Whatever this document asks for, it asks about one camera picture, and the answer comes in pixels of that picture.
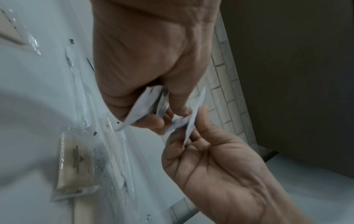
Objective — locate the person's left hand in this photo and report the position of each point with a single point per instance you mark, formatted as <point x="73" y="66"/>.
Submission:
<point x="152" y="43"/>

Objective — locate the person's right hand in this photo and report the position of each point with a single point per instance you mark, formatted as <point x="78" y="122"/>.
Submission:
<point x="226" y="175"/>

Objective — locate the stack of white sachets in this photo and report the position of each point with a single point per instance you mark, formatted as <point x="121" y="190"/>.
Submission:
<point x="141" y="102"/>

